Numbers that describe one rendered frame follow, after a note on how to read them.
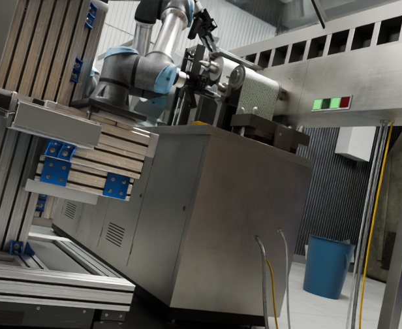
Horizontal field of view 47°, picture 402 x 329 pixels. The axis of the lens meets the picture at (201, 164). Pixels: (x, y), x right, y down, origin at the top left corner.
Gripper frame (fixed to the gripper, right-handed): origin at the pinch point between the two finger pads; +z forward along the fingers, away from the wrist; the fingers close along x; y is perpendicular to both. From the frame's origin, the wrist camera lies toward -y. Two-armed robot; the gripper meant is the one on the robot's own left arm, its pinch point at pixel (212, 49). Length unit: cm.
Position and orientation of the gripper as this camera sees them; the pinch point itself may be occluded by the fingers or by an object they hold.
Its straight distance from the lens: 244.8
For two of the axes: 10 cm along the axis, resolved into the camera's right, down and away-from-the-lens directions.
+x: -5.1, -0.5, 8.6
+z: 4.8, 8.1, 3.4
